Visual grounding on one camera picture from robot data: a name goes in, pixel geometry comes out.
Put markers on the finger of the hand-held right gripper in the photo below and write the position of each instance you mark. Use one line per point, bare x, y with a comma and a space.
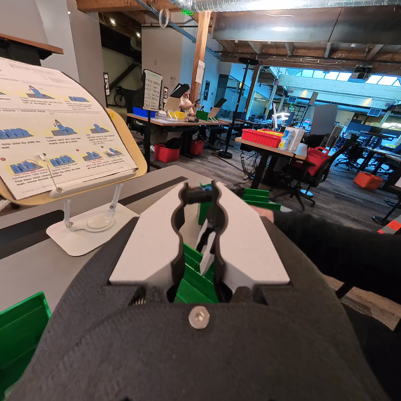
206, 257

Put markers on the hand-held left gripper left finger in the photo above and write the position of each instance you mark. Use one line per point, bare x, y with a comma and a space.
147, 244

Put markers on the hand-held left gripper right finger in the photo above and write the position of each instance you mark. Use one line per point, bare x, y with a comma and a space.
250, 247

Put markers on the person's right forearm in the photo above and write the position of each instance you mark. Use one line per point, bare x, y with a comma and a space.
344, 250

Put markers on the person's right hand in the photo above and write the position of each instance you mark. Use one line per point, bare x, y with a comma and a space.
264, 214

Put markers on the red storage bin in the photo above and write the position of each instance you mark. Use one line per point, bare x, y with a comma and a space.
166, 153
196, 148

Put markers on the long wooden desk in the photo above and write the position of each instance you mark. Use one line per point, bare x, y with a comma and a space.
175, 122

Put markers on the black office chair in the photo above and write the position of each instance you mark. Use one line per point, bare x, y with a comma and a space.
300, 184

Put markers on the wooden table black legs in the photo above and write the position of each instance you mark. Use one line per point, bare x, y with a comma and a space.
269, 150

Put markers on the red plastic tray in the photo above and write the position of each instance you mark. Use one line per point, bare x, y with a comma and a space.
261, 139

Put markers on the blue plastic bin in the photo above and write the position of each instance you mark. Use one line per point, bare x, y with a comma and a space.
144, 112

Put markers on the black floor lamp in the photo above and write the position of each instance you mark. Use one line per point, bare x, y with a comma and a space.
241, 94

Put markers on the red bag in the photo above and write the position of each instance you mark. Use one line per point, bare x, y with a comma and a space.
316, 159

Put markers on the white carton box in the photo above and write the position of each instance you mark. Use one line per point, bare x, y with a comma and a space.
294, 137

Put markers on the handwritten paper board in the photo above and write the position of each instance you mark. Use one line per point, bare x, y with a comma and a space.
152, 90

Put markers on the bicycle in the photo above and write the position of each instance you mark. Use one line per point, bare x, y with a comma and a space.
119, 97

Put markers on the orange plastic bin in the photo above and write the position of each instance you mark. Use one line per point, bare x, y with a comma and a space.
367, 181

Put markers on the orange traffic cone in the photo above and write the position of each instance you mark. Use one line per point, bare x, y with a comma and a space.
391, 227

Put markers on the printed instruction sheet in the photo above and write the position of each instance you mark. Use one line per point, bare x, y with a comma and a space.
47, 125

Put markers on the raised wooden desktop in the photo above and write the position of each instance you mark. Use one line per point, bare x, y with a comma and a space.
28, 44

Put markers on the wooden post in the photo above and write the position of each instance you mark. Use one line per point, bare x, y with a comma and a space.
200, 56

